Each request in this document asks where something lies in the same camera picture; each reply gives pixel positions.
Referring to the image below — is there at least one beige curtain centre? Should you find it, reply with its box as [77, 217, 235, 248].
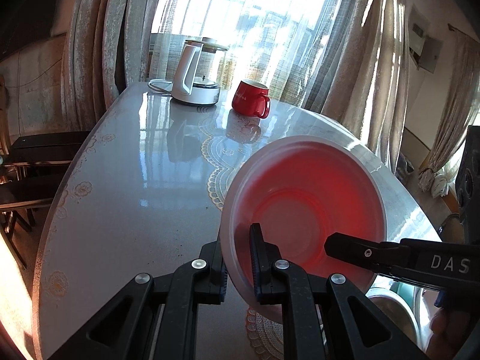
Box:
[306, 0, 409, 170]

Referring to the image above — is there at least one wall electrical box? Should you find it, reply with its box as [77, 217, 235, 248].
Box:
[408, 5, 443, 73]

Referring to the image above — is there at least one white electric kettle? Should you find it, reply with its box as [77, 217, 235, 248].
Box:
[148, 37, 229, 106]

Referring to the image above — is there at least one stainless steel basin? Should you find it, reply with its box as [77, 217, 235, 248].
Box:
[366, 277, 425, 351]

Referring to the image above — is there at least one beige curtain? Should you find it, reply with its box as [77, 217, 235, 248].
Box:
[52, 0, 160, 131]
[306, 0, 409, 170]
[418, 32, 479, 192]

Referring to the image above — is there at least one red mug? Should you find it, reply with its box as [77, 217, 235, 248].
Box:
[232, 79, 270, 119]

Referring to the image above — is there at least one beige curtain right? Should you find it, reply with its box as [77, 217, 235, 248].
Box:
[418, 32, 479, 192]

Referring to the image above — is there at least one red plastic bowl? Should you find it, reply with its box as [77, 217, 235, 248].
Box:
[220, 136, 386, 323]

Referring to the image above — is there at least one dark bench left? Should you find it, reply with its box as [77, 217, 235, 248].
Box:
[1, 131, 89, 269]

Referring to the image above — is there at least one beige curtain left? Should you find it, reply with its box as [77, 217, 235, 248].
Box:
[52, 0, 160, 131]

